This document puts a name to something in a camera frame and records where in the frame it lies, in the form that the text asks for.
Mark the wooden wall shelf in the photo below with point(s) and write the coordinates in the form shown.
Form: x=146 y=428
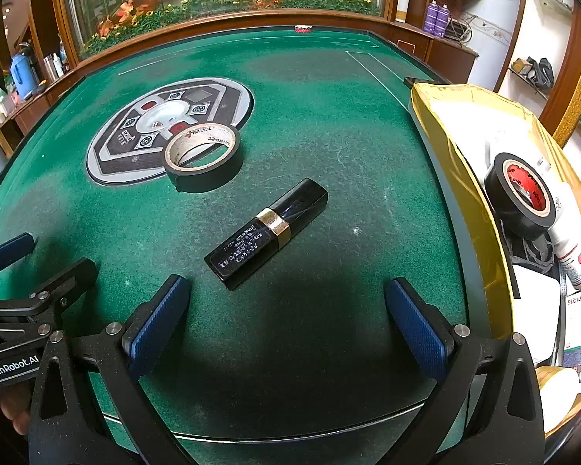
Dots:
x=523 y=80

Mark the black tape roll white core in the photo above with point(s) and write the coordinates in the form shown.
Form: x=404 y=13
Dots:
x=208 y=178

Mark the black bag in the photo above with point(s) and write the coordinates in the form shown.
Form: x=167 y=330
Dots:
x=542 y=73

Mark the person's left hand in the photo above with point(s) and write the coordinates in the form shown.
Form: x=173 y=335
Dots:
x=14 y=411

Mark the plain white box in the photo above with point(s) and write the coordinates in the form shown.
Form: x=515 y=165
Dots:
x=537 y=310

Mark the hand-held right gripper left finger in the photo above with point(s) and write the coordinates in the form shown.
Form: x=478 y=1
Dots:
x=159 y=322

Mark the white bottle red label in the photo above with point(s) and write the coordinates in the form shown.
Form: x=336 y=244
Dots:
x=573 y=252

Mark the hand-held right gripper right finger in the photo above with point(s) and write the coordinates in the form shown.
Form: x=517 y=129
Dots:
x=416 y=334

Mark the red and white small object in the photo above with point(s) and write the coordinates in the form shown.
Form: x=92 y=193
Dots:
x=302 y=29

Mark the black tape roll red core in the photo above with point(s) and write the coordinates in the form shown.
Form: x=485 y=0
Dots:
x=501 y=193

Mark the wooden cabinet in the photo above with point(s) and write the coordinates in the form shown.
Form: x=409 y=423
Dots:
x=445 y=60

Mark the cream tape roll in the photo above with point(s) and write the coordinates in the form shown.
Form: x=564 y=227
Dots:
x=557 y=392

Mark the blue thermos jug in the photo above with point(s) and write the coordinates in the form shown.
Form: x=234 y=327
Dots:
x=23 y=75

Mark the round grey table control panel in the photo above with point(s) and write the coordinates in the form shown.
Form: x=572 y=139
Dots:
x=126 y=147

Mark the metal cup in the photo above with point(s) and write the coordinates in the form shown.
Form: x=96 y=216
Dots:
x=51 y=69

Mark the gold cardboard box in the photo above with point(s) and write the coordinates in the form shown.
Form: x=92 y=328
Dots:
x=469 y=213

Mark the black lipstick tube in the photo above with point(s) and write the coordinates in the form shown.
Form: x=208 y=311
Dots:
x=251 y=252

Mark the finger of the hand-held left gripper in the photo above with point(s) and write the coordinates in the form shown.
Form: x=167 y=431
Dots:
x=72 y=276
x=10 y=251

